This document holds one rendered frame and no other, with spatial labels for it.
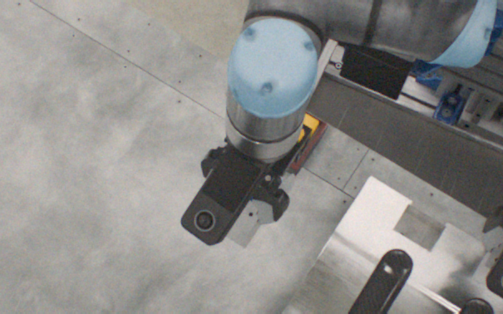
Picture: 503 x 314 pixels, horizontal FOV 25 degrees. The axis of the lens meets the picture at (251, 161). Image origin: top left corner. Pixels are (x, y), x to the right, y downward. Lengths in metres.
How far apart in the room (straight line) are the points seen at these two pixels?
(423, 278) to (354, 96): 0.88
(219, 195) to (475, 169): 1.10
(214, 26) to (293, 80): 1.50
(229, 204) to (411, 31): 0.25
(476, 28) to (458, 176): 1.13
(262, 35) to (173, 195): 0.51
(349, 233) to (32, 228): 0.40
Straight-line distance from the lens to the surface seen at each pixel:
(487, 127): 2.03
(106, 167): 1.46
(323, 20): 1.03
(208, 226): 1.12
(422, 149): 2.16
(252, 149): 1.06
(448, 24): 1.03
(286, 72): 0.96
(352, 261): 1.34
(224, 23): 2.46
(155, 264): 1.42
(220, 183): 1.12
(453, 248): 1.37
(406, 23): 1.03
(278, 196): 1.17
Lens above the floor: 2.16
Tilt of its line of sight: 68 degrees down
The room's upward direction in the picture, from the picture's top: 10 degrees clockwise
